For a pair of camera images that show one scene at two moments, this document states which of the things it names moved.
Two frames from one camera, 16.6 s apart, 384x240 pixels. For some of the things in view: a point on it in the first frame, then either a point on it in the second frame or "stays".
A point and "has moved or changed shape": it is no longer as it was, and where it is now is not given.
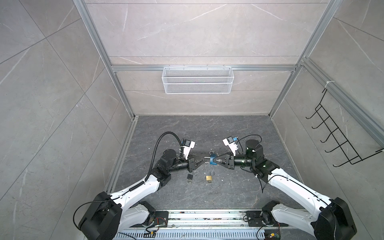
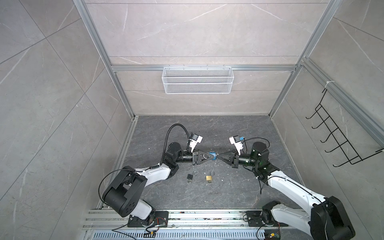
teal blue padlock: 212,156 has moved or changed shape
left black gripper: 192,164 → 196,157
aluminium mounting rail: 212,220 stays
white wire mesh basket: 197,79 stays
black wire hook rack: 347,149 stays
